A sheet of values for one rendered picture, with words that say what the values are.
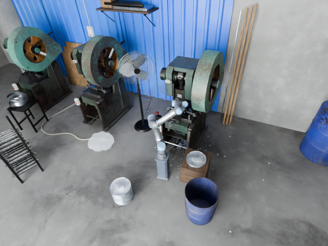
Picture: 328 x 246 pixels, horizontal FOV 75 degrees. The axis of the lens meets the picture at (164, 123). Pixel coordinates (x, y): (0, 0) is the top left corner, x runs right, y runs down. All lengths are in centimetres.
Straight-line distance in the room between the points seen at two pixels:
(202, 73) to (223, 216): 188
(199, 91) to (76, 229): 238
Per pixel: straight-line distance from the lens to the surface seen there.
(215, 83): 290
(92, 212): 335
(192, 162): 313
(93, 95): 425
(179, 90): 312
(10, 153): 391
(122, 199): 315
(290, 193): 366
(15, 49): 478
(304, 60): 400
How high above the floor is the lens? 280
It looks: 40 degrees down
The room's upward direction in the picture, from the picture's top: 3 degrees counter-clockwise
